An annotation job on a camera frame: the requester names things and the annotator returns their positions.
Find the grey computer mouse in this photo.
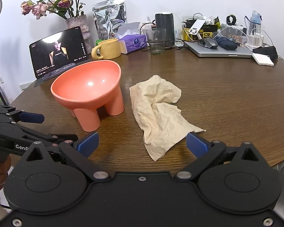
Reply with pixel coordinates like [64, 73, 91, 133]
[205, 38, 218, 49]

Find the black face mask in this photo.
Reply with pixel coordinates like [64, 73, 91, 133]
[252, 45, 279, 60]

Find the yellow mug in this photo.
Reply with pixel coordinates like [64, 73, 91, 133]
[91, 38, 122, 60]

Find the black tablet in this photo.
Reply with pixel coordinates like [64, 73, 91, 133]
[29, 26, 89, 79]

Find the clear drinking glass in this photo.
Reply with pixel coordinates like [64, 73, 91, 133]
[145, 28, 166, 54]

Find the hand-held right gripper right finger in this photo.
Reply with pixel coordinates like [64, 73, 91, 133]
[174, 132, 267, 182]

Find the grey tablet folio cover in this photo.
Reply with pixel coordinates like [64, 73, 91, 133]
[34, 60, 93, 88]

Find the white power bank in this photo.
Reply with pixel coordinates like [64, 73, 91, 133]
[188, 18, 205, 35]

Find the dark blue pouch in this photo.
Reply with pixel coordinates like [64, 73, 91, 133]
[214, 37, 238, 51]

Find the orange footed bowl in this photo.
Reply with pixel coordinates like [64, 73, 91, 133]
[50, 60, 125, 132]

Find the yellow and black box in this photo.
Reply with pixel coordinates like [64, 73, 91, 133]
[183, 24, 218, 42]

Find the person's left hand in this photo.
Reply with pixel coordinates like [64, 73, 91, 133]
[0, 157, 12, 193]

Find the clear plastic box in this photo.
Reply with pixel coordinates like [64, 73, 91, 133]
[220, 23, 248, 43]

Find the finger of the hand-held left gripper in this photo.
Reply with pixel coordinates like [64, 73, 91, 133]
[19, 126, 79, 147]
[0, 106, 45, 124]

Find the beige cloth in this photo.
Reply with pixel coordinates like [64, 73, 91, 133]
[129, 75, 207, 162]

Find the white charger block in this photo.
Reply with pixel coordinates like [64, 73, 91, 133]
[246, 34, 265, 50]

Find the silver laptop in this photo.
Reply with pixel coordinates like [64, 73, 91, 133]
[185, 38, 258, 58]

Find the white sponge pad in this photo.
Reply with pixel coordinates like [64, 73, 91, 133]
[251, 53, 274, 66]

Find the black cylindrical speaker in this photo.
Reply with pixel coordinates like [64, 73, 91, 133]
[155, 12, 175, 48]

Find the silver foil bag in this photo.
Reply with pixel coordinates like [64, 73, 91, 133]
[92, 0, 128, 40]

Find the blue-lidded water bottle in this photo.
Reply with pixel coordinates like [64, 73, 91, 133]
[245, 11, 263, 32]

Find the purple tissue box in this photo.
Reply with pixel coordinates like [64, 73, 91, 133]
[117, 22, 148, 54]

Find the white heater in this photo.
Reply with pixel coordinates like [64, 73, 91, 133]
[19, 82, 34, 91]

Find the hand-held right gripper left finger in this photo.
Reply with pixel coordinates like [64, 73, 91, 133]
[21, 132, 110, 182]

